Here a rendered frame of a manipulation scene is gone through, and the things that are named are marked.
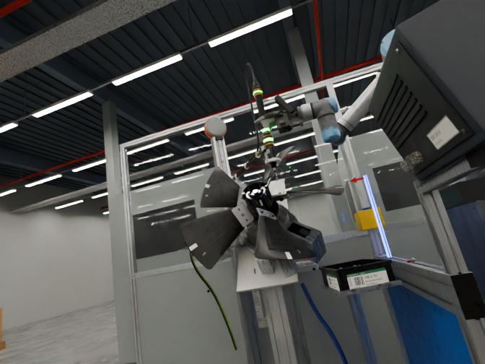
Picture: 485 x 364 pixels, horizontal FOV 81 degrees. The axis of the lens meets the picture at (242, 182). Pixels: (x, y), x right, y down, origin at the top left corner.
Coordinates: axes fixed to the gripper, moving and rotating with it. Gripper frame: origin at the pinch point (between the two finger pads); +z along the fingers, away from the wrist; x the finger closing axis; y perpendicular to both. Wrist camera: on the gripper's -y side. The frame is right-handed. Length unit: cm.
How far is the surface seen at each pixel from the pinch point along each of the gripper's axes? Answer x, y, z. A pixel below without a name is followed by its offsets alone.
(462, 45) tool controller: -83, 38, -38
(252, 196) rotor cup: -7.2, 34.9, 7.7
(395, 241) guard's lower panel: 70, 66, -57
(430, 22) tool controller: -83, 33, -36
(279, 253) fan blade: -23, 59, -1
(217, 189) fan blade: 8.3, 24.6, 27.4
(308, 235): -4, 55, -11
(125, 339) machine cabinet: 191, 126, 229
